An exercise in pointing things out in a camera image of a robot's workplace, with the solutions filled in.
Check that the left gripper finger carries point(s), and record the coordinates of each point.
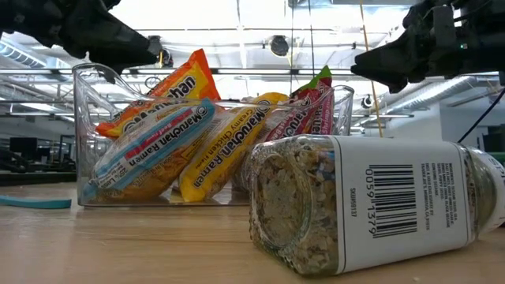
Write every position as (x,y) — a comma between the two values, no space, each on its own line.
(110,43)

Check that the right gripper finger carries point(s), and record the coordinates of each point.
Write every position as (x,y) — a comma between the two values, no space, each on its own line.
(386,67)

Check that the clear three-compartment plastic bin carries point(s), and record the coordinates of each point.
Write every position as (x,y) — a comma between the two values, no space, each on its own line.
(84,118)

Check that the orange ramen packet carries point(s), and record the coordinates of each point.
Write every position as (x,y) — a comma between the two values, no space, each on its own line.
(189,83)

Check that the blue ramen packet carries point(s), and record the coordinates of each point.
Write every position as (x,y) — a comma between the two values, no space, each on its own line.
(158,146)

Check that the white-label spice jar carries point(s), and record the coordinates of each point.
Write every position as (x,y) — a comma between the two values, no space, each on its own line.
(394,197)

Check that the teal and white packet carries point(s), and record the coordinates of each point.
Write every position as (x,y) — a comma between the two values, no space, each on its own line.
(35,202)

